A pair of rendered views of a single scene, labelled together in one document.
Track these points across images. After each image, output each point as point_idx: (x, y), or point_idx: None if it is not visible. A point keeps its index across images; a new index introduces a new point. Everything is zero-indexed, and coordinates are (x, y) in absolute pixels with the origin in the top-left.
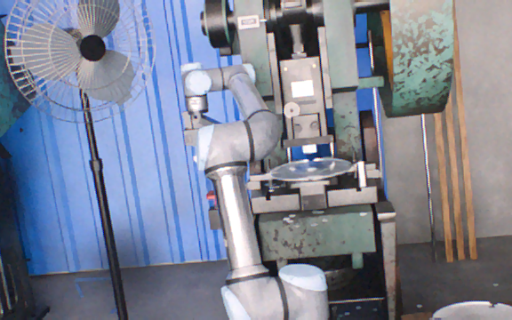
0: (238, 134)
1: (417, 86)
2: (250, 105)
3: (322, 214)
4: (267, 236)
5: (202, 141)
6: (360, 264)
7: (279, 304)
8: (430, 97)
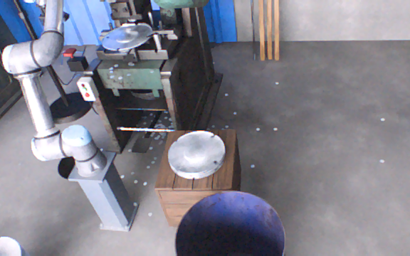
0: (25, 55)
1: (169, 1)
2: (45, 23)
3: (132, 67)
4: (103, 77)
5: (3, 60)
6: (157, 94)
7: (59, 151)
8: (183, 5)
